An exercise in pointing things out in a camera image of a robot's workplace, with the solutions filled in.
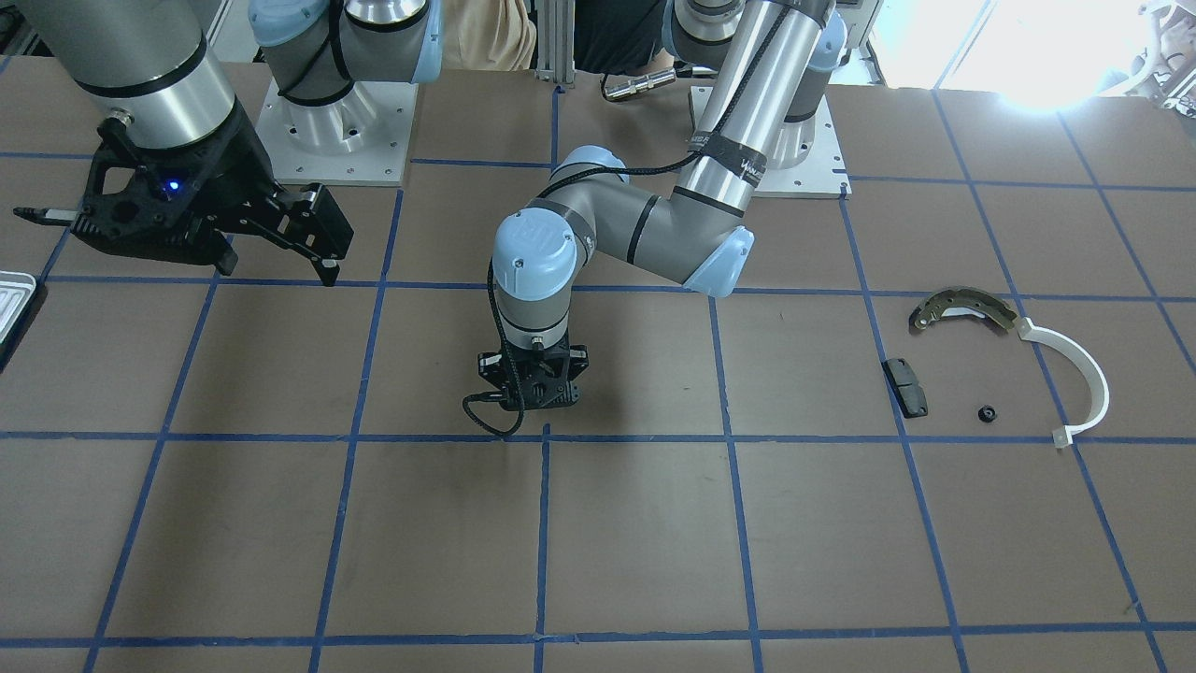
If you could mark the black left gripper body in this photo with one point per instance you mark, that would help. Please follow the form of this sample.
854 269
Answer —
578 362

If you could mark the olive curved brake shoe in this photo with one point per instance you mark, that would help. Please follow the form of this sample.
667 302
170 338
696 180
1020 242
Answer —
962 302

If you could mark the grey brake pad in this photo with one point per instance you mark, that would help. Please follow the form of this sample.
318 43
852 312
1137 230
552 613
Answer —
907 390

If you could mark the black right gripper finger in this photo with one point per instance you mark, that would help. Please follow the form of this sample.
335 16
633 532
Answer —
217 251
308 222

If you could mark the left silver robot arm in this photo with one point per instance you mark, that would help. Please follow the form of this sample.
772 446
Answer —
769 59

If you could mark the aluminium frame post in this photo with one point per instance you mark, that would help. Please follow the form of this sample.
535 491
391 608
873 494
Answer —
554 22

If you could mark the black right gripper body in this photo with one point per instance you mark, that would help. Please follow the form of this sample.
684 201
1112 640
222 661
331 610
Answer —
245 168

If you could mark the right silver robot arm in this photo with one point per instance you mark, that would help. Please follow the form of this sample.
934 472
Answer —
152 60

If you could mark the white curved plastic bracket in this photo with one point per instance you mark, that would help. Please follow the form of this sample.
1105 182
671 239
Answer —
1090 370

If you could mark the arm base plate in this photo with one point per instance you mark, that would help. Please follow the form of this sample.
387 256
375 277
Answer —
361 140
803 159

